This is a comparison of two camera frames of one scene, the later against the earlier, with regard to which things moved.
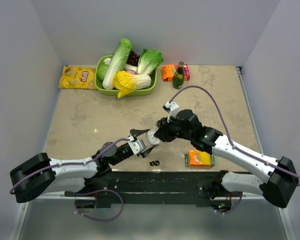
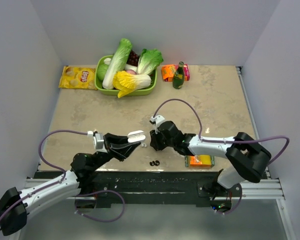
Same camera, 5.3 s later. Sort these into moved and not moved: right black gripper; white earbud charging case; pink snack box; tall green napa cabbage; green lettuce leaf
Moved: right black gripper; white earbud charging case
Not moved: green lettuce leaf; pink snack box; tall green napa cabbage
